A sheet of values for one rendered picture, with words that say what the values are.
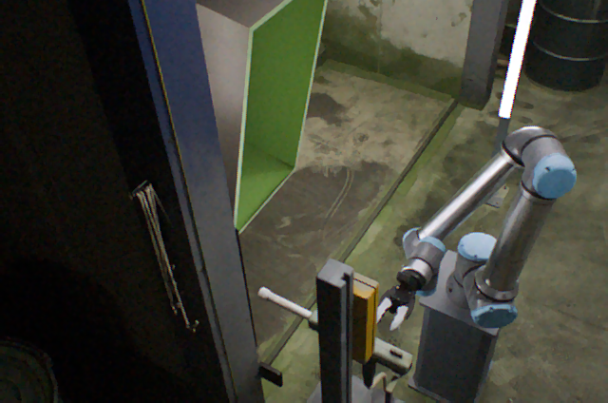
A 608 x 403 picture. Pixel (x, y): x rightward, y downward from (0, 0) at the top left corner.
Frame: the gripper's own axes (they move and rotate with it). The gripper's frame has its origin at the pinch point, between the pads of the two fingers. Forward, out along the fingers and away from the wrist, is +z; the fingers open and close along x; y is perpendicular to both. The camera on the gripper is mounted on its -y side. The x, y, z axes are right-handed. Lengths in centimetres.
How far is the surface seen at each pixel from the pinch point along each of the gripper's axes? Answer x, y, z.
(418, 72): 97, 92, -264
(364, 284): -4, -46, 23
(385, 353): -5.5, -5.2, 11.8
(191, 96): 46, -71, 12
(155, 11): 46, -95, 18
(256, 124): 123, 41, -104
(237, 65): 81, -38, -45
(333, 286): -2, -54, 32
